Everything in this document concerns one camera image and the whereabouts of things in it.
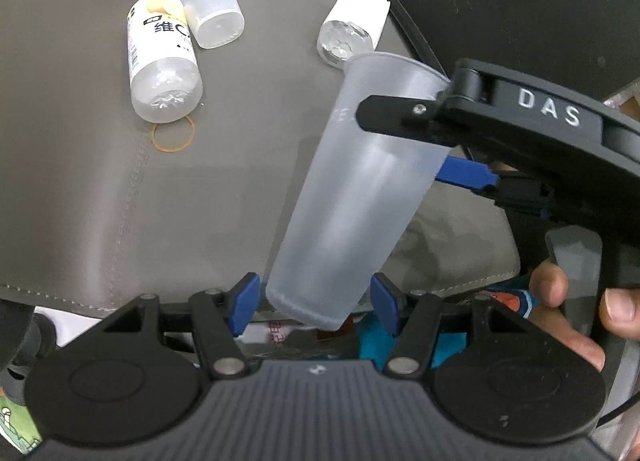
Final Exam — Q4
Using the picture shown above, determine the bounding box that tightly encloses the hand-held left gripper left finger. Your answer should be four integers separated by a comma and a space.
101, 272, 262, 378

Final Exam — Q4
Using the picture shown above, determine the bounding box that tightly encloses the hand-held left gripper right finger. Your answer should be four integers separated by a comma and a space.
370, 272, 535, 378

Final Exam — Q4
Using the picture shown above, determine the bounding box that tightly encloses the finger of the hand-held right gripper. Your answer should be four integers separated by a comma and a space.
436, 155, 501, 193
356, 93, 453, 148

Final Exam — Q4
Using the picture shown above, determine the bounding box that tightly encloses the translucent plastic cup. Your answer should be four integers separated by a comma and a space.
264, 52, 452, 332

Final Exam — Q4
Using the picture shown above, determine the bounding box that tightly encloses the person's right hand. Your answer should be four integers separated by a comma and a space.
529, 261, 640, 373

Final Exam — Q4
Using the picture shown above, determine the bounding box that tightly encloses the teal printed packet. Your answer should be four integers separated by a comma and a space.
356, 285, 540, 373

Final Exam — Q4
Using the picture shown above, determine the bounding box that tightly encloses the clear bottle with white label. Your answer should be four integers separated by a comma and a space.
316, 0, 391, 67

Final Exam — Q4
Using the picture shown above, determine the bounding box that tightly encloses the black tray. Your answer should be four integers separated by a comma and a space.
364, 0, 640, 108

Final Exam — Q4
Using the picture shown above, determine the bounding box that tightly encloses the yellow rubber band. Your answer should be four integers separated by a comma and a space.
152, 116, 196, 152

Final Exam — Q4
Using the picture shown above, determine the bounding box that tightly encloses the grey leather mat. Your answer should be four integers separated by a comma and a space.
0, 0, 522, 320

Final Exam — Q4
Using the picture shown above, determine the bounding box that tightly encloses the clear bottle with yellow label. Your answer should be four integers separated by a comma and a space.
126, 0, 205, 124

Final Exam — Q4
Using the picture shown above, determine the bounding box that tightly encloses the cartoon printed card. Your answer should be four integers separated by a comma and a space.
0, 381, 45, 457

